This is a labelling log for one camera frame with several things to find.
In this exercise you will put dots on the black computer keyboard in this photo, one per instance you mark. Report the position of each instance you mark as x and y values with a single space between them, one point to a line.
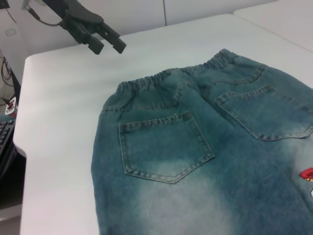
5 137

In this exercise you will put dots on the red and white sticker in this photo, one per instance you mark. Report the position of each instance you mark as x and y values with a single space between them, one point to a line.
11 106

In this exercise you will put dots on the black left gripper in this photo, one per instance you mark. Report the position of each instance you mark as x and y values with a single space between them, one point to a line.
75 17

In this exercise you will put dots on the blue denim shorts with embroidery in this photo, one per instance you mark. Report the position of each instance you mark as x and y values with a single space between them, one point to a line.
185 151

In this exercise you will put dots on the white wall socket plate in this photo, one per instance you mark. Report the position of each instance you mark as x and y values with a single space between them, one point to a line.
10 32

